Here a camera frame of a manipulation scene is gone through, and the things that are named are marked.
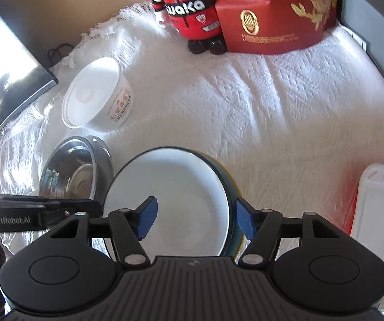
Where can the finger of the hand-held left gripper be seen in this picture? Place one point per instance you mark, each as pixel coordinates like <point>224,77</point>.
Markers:
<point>28,198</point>
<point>78,207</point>

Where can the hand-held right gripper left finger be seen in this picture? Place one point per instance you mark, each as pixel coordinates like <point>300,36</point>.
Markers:
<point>146,217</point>

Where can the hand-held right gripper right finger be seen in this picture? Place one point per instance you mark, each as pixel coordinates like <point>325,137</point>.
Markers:
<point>245,220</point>

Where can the stainless steel bowl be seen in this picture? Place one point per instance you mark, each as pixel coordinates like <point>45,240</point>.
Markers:
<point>71,177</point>

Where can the blue enamel bowl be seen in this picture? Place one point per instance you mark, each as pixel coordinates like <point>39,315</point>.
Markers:
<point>178,200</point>

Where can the white printed paper bowl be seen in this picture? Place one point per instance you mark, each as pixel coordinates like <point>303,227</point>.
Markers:
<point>88,97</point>

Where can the red rectangular foil tray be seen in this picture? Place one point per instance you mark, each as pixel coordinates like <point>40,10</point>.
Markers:
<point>382,214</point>

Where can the white knitted cloth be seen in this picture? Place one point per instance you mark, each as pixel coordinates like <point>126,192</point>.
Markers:
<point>245,107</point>

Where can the black monitor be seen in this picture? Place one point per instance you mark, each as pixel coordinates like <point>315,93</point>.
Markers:
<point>8,80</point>

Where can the red snack bag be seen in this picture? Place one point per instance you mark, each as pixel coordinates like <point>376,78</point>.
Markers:
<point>272,13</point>

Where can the panda figurine in red suit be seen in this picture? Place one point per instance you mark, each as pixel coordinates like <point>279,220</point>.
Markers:
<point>192,10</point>

